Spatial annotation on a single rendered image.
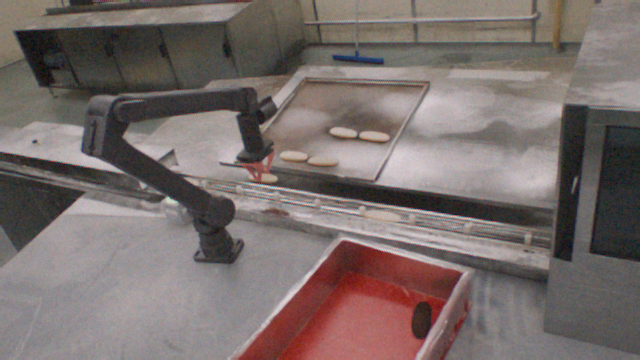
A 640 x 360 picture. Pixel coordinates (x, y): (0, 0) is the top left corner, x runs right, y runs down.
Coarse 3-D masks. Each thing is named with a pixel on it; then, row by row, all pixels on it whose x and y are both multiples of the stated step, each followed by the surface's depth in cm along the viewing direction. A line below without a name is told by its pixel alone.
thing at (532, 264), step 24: (0, 168) 209; (24, 168) 198; (120, 192) 171; (144, 192) 164; (240, 216) 146; (264, 216) 141; (288, 216) 137; (312, 216) 135; (336, 216) 133; (384, 240) 123; (408, 240) 120; (432, 240) 119; (456, 240) 117; (480, 240) 116; (480, 264) 113; (504, 264) 110; (528, 264) 107
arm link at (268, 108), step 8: (248, 96) 129; (256, 96) 132; (264, 96) 139; (248, 104) 130; (256, 104) 132; (264, 104) 138; (272, 104) 140; (240, 112) 133; (248, 112) 131; (264, 112) 137; (272, 112) 140; (264, 120) 138
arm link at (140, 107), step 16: (128, 96) 104; (144, 96) 105; (160, 96) 108; (176, 96) 112; (192, 96) 116; (208, 96) 120; (224, 96) 124; (240, 96) 128; (128, 112) 99; (144, 112) 102; (160, 112) 109; (176, 112) 113; (192, 112) 117
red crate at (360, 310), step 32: (352, 288) 115; (384, 288) 113; (320, 320) 109; (352, 320) 107; (384, 320) 106; (288, 352) 103; (320, 352) 101; (352, 352) 100; (384, 352) 99; (416, 352) 97
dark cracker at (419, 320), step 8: (416, 304) 107; (424, 304) 106; (416, 312) 105; (424, 312) 104; (416, 320) 103; (424, 320) 103; (416, 328) 101; (424, 328) 101; (416, 336) 100; (424, 336) 100
